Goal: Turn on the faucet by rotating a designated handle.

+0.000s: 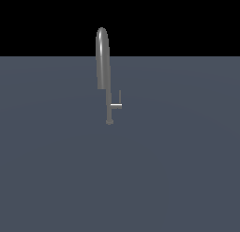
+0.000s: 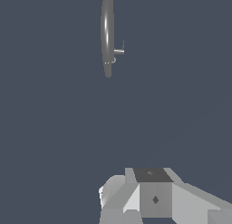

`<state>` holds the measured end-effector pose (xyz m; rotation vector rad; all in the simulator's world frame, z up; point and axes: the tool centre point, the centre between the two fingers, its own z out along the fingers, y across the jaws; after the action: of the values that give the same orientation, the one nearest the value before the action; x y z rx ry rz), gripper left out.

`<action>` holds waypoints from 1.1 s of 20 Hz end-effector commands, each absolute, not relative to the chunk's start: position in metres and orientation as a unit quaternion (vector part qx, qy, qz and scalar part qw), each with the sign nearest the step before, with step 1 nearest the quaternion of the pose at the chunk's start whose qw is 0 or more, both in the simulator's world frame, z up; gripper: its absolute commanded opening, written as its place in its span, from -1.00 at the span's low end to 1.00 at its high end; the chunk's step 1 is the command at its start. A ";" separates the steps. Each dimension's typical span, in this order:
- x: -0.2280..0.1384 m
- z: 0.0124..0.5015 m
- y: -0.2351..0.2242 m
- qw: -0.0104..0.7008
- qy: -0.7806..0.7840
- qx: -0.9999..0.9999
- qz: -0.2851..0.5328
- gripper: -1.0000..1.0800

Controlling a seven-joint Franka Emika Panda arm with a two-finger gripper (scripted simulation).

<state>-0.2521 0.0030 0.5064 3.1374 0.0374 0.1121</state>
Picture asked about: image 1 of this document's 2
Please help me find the grey metal faucet spout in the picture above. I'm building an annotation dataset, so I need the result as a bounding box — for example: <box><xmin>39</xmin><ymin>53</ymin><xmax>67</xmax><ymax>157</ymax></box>
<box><xmin>95</xmin><ymin>26</ymin><xmax>114</xmax><ymax>126</ymax></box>

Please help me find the grey metal faucet handle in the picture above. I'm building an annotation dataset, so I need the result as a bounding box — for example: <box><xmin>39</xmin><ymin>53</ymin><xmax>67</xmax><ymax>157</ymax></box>
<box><xmin>110</xmin><ymin>89</ymin><xmax>124</xmax><ymax>111</ymax></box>

